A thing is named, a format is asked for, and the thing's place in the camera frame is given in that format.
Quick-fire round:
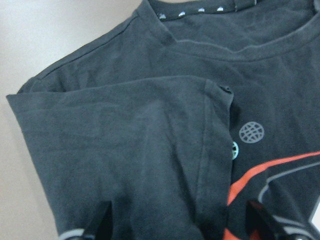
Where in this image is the black printed t-shirt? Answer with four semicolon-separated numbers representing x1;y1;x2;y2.
6;0;320;240

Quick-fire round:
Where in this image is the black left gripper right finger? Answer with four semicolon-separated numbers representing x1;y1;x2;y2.
246;199;283;240

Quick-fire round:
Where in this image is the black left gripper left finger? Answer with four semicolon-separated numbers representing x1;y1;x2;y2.
95;201;112;240

